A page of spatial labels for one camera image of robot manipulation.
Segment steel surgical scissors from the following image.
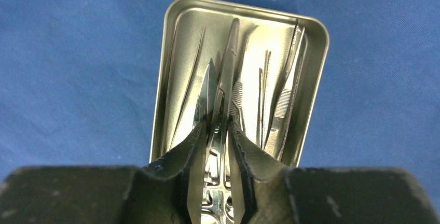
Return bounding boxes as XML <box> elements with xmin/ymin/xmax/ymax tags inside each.
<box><xmin>193</xmin><ymin>60</ymin><xmax>233</xmax><ymax>223</ymax></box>

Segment metal instrument tray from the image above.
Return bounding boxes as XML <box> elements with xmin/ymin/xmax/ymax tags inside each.
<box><xmin>150</xmin><ymin>0</ymin><xmax>330</xmax><ymax>166</ymax></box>

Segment steel scalpel handle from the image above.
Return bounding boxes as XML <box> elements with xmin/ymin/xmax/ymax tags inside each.
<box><xmin>212</xmin><ymin>18</ymin><xmax>240</xmax><ymax>128</ymax></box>

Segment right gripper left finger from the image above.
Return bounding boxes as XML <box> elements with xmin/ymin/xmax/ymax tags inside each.
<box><xmin>1</xmin><ymin>121</ymin><xmax>207</xmax><ymax>223</ymax></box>

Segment steel forceps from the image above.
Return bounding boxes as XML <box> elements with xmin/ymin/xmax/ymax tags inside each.
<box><xmin>264</xmin><ymin>24</ymin><xmax>305</xmax><ymax>160</ymax></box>

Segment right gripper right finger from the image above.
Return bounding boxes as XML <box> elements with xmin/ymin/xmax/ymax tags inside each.
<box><xmin>228</xmin><ymin>121</ymin><xmax>439</xmax><ymax>223</ymax></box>

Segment blue surgical drape cloth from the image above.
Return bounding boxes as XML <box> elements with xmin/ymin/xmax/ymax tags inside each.
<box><xmin>1</xmin><ymin>0</ymin><xmax>439</xmax><ymax>206</ymax></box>

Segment steel tweezers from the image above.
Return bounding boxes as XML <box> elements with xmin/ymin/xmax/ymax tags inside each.
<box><xmin>257</xmin><ymin>50</ymin><xmax>271</xmax><ymax>148</ymax></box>

